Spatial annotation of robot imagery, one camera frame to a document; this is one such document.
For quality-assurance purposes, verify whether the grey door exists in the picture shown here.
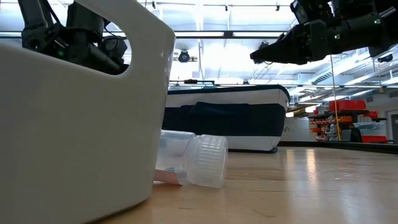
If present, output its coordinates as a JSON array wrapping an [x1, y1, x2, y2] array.
[[389, 109, 398, 143]]

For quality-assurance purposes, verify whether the thin black frame beam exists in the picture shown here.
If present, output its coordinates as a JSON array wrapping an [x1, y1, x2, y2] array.
[[169, 79, 398, 90]]

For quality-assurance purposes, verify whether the yellow cable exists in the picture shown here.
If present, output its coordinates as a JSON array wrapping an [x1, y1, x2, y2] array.
[[329, 55, 342, 141]]

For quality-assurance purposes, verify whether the blue and white fabric basket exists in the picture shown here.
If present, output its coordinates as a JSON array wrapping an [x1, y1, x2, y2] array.
[[162, 84, 292, 154]]

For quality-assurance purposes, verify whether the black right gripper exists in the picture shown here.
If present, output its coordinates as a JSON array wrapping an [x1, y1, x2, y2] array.
[[249, 19, 331, 65]]

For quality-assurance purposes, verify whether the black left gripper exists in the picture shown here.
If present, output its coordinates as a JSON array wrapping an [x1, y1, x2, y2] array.
[[79, 35, 130, 76]]

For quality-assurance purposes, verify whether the clear pill bottle ribbed cap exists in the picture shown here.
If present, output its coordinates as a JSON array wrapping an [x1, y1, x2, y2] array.
[[153, 129, 229, 189]]

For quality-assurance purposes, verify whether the thick black frame beam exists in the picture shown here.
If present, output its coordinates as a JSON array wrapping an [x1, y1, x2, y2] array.
[[102, 30, 289, 40]]

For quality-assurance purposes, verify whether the clear storage bin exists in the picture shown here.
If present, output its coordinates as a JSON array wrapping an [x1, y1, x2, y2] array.
[[353, 121, 387, 136]]

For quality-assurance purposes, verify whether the round black ceiling lamp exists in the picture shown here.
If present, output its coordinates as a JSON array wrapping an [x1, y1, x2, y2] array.
[[177, 49, 191, 64]]

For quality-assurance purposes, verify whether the black shelf rack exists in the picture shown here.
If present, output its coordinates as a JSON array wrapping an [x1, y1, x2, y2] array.
[[307, 108, 389, 143]]

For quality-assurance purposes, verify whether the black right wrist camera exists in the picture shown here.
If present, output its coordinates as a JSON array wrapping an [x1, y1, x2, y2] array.
[[289, 0, 335, 25]]

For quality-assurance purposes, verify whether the white plastic bin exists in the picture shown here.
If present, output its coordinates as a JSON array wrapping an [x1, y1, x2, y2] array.
[[0, 0, 177, 224]]

